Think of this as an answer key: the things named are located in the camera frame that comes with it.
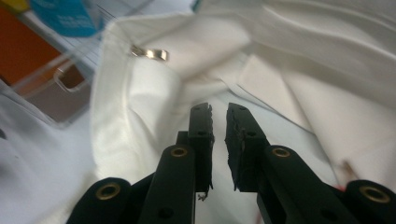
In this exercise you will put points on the clear plastic container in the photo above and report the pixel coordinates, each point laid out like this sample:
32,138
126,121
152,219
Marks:
71,68

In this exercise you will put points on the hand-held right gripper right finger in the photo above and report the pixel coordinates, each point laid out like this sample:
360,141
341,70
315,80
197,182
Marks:
244,155

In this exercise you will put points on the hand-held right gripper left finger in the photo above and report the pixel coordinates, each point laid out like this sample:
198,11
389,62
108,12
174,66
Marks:
202,149

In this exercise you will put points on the white patterned tote bag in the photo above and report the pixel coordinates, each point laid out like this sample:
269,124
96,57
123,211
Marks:
311,77

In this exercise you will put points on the orange brown box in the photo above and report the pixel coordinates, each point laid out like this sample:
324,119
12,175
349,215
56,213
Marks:
21,46

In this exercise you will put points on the blue snack pouch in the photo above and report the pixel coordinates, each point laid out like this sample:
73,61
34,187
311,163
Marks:
62,18

